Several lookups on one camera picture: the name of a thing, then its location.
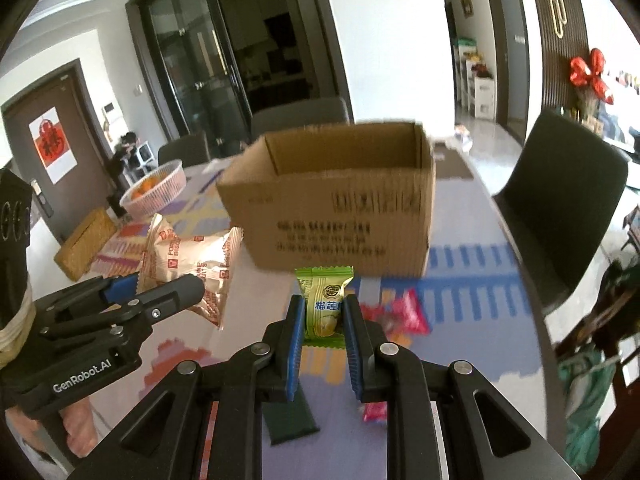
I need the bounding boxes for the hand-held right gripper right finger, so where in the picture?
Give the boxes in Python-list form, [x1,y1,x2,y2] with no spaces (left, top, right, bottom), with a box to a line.
[342,294,576,480]

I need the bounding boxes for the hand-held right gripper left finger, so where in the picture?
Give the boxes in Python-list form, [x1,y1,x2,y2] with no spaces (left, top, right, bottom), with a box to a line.
[75,294,307,480]

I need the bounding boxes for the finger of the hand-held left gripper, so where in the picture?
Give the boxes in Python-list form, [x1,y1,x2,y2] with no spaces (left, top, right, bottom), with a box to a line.
[112,273,206,347]
[34,272,142,337]

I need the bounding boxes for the beige checkered snack packet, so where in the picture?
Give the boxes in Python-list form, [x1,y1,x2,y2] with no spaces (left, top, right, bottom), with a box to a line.
[137,213,245,331]

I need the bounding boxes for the light green snack packet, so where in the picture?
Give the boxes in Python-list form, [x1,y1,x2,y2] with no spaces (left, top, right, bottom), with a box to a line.
[294,264,355,350]

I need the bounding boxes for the brown cardboard box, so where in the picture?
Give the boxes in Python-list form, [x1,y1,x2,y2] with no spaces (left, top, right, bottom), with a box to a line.
[216,121,437,279]

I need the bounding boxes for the person's left hand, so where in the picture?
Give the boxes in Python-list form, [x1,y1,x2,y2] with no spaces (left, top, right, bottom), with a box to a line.
[62,394,99,459]

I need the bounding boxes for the pink snack packet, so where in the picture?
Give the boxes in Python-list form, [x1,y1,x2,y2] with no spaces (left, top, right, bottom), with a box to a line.
[359,294,432,337]

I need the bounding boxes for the yellow woven box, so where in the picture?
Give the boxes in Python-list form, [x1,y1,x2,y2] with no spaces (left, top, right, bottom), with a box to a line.
[53,207,119,282]

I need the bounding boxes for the dark green flat box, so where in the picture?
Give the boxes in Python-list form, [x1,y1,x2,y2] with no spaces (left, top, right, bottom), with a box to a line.
[262,385,321,449]

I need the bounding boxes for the pink plastic basket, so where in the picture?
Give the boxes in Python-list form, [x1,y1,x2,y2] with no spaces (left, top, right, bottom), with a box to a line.
[119,159,186,219]

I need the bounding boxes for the pile of oranges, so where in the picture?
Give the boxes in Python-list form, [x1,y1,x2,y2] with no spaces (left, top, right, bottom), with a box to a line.
[130,170,168,198]

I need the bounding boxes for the black bag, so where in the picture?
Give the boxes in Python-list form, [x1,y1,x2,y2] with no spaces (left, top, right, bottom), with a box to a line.
[112,131,139,167]

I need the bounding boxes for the dark grey dining chair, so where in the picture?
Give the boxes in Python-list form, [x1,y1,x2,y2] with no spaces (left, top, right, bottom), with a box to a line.
[157,132,211,169]
[492,108,630,319]
[249,96,351,147]

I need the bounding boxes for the red and white door poster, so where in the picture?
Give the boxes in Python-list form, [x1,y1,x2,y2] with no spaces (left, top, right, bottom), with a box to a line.
[28,105,77,185]

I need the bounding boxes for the brown entry door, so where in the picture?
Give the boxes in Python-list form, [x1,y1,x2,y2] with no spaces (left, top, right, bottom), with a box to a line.
[1,58,109,242]

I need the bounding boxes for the brown placemat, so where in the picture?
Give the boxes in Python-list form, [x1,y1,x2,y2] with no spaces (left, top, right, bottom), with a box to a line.
[431,142,475,180]

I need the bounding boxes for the black glass sliding door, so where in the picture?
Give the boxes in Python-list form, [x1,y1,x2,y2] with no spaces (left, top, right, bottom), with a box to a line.
[125,0,352,157]

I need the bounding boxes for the light green cloth bag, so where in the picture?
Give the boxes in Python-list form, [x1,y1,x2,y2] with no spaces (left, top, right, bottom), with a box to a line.
[556,344,619,477]

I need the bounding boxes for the wooden child chair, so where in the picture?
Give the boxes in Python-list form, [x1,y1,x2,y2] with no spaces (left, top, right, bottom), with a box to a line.
[551,259,640,391]

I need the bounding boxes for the white storage shelf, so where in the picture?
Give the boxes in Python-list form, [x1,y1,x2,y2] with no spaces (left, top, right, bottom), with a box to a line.
[452,37,496,121]

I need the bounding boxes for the grey interior door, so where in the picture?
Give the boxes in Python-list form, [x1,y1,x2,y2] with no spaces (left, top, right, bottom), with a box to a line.
[484,0,532,147]

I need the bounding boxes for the red foil balloon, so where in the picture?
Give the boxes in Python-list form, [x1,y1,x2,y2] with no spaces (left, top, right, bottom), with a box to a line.
[569,48,616,106]

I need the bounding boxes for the gold loop wall ornament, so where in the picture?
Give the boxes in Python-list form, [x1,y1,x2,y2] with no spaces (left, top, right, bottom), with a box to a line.
[549,0,569,41]

